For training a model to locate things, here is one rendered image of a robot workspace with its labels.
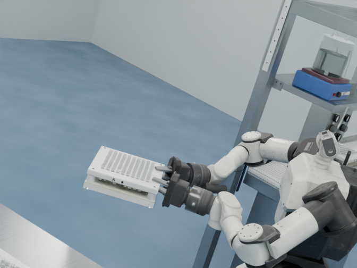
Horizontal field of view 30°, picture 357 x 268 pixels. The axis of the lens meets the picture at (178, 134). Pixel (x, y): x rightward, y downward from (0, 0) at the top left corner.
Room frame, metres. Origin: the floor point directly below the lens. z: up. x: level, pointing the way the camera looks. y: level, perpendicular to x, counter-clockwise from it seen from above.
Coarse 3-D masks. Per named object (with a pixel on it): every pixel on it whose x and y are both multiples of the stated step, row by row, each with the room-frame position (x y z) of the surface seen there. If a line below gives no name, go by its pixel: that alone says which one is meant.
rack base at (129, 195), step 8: (88, 184) 2.04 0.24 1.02; (96, 184) 2.04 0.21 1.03; (104, 184) 2.06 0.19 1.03; (112, 184) 2.08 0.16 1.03; (104, 192) 2.04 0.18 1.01; (112, 192) 2.04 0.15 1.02; (120, 192) 2.04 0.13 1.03; (128, 192) 2.05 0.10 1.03; (136, 192) 2.07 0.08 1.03; (128, 200) 2.04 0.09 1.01; (136, 200) 2.04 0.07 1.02; (144, 200) 2.04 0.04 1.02
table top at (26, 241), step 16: (0, 208) 1.94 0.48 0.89; (0, 224) 1.85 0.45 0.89; (16, 224) 1.88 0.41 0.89; (32, 224) 1.91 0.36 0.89; (0, 240) 1.76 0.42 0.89; (16, 240) 1.79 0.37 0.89; (32, 240) 1.81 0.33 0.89; (48, 240) 1.84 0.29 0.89; (16, 256) 1.70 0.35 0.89; (32, 256) 1.73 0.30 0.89; (48, 256) 1.75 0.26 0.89; (64, 256) 1.78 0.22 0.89; (80, 256) 1.81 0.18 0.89
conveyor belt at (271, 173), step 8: (344, 144) 3.95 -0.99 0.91; (352, 144) 4.00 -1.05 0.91; (256, 168) 3.04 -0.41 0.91; (264, 168) 3.06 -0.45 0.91; (272, 168) 3.10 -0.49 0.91; (280, 168) 3.14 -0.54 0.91; (256, 176) 3.02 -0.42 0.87; (264, 176) 3.00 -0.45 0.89; (272, 176) 2.99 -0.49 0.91; (280, 176) 3.02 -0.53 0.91; (272, 184) 2.96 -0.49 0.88
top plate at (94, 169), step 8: (104, 152) 2.22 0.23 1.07; (96, 160) 2.13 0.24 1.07; (120, 160) 2.19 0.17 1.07; (136, 160) 2.24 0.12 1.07; (88, 168) 2.05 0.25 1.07; (96, 168) 2.06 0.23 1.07; (128, 168) 2.15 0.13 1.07; (96, 176) 2.04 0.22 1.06; (104, 176) 2.04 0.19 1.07; (112, 176) 2.04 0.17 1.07; (120, 176) 2.06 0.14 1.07; (152, 176) 2.14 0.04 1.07; (160, 176) 2.16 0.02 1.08; (128, 184) 2.04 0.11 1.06; (136, 184) 2.04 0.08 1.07; (144, 184) 2.05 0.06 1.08; (152, 184) 2.07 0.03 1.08; (152, 192) 2.04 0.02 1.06
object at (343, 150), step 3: (339, 144) 3.61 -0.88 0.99; (339, 147) 3.54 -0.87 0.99; (342, 147) 3.56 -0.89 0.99; (345, 147) 3.59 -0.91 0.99; (348, 147) 3.61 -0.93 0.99; (339, 150) 3.49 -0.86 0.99; (342, 150) 3.50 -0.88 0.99; (345, 150) 3.52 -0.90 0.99; (351, 150) 3.56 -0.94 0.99; (354, 150) 3.57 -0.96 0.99; (339, 153) 3.46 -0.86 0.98; (342, 153) 3.45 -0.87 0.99; (345, 153) 3.47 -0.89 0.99; (351, 153) 3.50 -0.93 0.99; (354, 153) 3.54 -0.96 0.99; (345, 156) 3.44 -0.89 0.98; (336, 159) 3.46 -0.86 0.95; (339, 162) 3.45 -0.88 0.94; (342, 162) 3.44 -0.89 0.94
